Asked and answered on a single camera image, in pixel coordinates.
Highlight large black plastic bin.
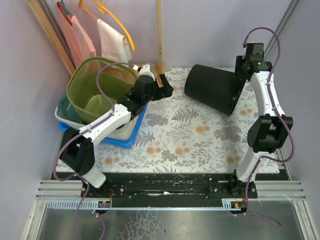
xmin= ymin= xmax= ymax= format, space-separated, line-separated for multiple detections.
xmin=184 ymin=64 xmax=246 ymax=117

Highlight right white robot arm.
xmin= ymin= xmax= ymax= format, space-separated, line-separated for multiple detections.
xmin=225 ymin=42 xmax=294 ymax=198

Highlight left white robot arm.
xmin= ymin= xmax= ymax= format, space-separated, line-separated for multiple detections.
xmin=58 ymin=74 xmax=173 ymax=189

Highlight white plastic basin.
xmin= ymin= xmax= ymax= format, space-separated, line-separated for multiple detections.
xmin=54 ymin=107 xmax=145 ymax=142

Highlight floral table mat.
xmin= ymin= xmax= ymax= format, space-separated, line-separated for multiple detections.
xmin=94 ymin=67 xmax=259 ymax=174

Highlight white hanging towel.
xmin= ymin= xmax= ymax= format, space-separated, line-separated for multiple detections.
xmin=97 ymin=19 xmax=132 ymax=63

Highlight blue plastic tray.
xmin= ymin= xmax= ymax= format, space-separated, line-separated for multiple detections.
xmin=57 ymin=107 xmax=148 ymax=150

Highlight pink hanging towel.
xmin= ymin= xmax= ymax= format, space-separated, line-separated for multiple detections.
xmin=56 ymin=0 xmax=96 ymax=69

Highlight orange clothes hanger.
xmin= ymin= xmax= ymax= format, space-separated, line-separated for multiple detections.
xmin=78 ymin=0 xmax=136 ymax=51

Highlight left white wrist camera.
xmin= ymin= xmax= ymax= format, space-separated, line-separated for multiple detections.
xmin=132 ymin=63 xmax=155 ymax=81

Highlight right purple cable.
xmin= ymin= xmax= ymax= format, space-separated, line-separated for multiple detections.
xmin=234 ymin=26 xmax=298 ymax=229

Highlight purple cable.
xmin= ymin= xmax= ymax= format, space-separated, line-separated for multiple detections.
xmin=52 ymin=62 xmax=140 ymax=240
xmin=234 ymin=26 xmax=298 ymax=229

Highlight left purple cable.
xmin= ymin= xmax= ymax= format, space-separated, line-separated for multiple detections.
xmin=52 ymin=62 xmax=140 ymax=240

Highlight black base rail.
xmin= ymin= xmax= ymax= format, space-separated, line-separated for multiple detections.
xmin=51 ymin=171 xmax=292 ymax=216

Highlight wooden rack frame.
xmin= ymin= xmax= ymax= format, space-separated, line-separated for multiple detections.
xmin=27 ymin=0 xmax=166 ymax=77

